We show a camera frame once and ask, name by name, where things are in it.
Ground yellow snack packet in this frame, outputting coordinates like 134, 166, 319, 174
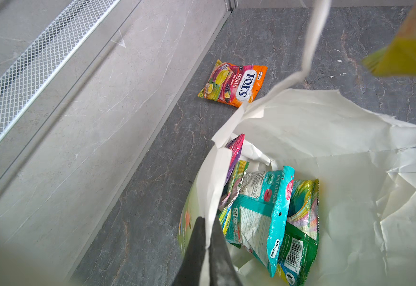
362, 4, 416, 77

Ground floral white paper bag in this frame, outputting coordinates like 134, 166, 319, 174
178, 1, 416, 286

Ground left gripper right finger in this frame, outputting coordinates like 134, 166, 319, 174
209, 219, 242, 286

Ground teal mint candy packet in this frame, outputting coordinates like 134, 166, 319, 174
225, 166, 295, 277

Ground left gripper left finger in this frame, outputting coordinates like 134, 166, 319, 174
172, 217, 206, 286

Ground magenta purple candy packet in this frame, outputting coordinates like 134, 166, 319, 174
225, 133, 245, 185

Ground orange Fox's fruits candy bag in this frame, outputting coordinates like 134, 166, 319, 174
198, 60, 268, 107

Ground green yellow striped candy packet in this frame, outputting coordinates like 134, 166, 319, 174
218, 160, 250, 235

